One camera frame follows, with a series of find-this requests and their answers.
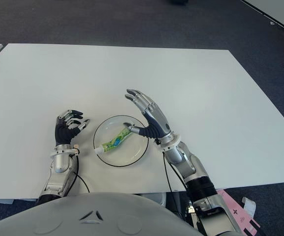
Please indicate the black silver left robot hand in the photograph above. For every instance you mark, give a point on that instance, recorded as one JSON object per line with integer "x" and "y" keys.
{"x": 63, "y": 134}

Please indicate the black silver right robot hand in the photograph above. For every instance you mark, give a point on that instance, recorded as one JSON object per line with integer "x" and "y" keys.
{"x": 159, "y": 120}

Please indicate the green toothpaste tube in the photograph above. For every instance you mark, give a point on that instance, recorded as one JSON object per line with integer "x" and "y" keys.
{"x": 112, "y": 142}

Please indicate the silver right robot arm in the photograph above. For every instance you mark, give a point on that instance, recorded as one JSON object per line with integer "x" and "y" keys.
{"x": 196, "y": 172}

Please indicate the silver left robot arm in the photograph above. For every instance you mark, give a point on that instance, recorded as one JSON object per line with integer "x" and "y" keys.
{"x": 59, "y": 164}

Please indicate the white plate with black rim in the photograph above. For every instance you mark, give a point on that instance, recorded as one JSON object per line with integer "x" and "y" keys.
{"x": 132, "y": 150}

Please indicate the grey robot torso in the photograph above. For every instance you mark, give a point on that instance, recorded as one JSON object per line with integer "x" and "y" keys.
{"x": 95, "y": 216}

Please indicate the pink cardboard box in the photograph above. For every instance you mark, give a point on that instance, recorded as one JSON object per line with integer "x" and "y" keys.
{"x": 240, "y": 211}

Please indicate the white paper strip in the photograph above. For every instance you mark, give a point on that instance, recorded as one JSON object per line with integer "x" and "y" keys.
{"x": 250, "y": 205}

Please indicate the white background table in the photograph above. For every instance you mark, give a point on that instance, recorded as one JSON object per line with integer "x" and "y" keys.
{"x": 279, "y": 12}

